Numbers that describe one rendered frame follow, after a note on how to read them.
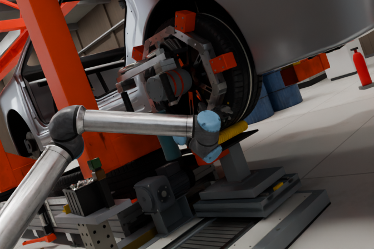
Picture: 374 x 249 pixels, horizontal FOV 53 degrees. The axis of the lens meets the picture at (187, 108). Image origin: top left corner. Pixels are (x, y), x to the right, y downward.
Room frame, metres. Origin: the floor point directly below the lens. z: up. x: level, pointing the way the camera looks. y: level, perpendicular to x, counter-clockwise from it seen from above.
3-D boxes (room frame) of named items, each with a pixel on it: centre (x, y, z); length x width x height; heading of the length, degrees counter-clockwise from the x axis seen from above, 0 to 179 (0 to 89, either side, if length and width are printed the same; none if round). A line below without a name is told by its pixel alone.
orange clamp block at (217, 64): (1.72, -0.23, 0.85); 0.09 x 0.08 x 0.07; 42
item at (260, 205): (2.06, -0.14, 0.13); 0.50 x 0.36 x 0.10; 42
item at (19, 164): (3.77, 1.61, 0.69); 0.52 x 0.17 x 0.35; 132
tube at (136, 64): (1.94, 0.14, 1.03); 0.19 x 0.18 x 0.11; 132
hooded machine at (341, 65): (7.81, -3.43, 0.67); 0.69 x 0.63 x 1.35; 135
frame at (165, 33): (1.95, -0.01, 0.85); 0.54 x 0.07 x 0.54; 42
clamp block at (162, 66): (1.68, 0.03, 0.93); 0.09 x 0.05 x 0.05; 132
